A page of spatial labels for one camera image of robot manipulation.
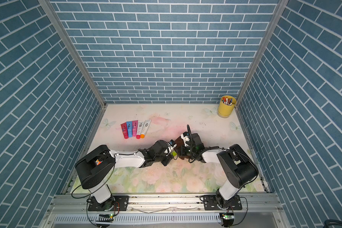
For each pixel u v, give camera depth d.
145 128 1.05
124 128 1.03
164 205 0.74
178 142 0.84
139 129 1.02
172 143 0.80
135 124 1.06
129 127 1.05
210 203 0.73
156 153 0.71
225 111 1.06
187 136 0.86
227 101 1.08
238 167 0.47
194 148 0.74
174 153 0.89
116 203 0.72
